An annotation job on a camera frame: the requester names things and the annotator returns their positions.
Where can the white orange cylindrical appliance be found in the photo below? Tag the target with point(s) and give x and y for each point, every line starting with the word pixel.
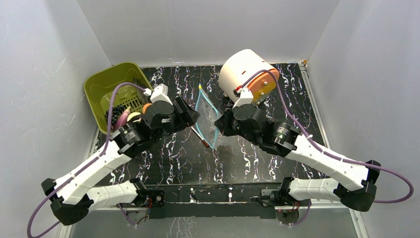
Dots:
pixel 246 69

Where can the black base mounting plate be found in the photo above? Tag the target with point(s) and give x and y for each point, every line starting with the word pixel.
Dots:
pixel 222 200

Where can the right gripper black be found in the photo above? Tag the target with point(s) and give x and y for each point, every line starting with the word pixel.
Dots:
pixel 230 122

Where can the clear zip top bag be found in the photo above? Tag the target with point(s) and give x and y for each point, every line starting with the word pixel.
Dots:
pixel 205 123

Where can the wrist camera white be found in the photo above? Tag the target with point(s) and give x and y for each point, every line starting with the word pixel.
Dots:
pixel 159 93
pixel 244 96

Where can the black toy grape bunch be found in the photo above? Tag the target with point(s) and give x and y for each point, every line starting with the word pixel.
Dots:
pixel 117 111

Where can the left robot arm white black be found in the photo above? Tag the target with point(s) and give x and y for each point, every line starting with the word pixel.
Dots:
pixel 76 194

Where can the purple toy eggplant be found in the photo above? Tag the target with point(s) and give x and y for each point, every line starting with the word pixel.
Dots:
pixel 122 119

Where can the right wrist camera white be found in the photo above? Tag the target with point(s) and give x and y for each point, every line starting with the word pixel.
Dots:
pixel 244 96

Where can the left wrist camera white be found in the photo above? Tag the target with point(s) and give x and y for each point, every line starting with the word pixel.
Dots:
pixel 159 93

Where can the olive green plastic basket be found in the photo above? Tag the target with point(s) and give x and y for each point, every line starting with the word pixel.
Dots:
pixel 100 86

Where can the red white marker pen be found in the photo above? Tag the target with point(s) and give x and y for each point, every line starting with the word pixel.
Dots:
pixel 200 137

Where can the white round toy food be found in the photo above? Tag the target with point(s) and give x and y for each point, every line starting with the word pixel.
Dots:
pixel 134 117

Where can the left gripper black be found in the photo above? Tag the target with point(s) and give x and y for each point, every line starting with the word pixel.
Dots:
pixel 187 118

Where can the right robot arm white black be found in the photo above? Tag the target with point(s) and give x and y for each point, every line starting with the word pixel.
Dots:
pixel 352 185

